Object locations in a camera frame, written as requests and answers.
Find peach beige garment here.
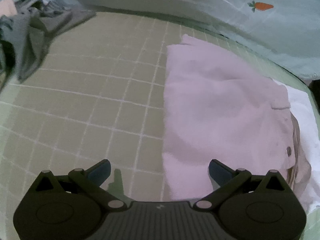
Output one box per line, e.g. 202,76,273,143
0,0,17,17

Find grey textured garment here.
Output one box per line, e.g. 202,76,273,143
0,0,97,91

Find khaki buttoned garment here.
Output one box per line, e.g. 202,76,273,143
285,112,313,188

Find light pink shirt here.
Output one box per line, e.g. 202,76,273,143
161,33,293,202

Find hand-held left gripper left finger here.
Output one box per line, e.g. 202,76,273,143
36,159,127,211

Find white shirt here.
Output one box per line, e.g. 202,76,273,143
272,78,320,213

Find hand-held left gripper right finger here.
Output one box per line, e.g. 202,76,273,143
195,159,284,211

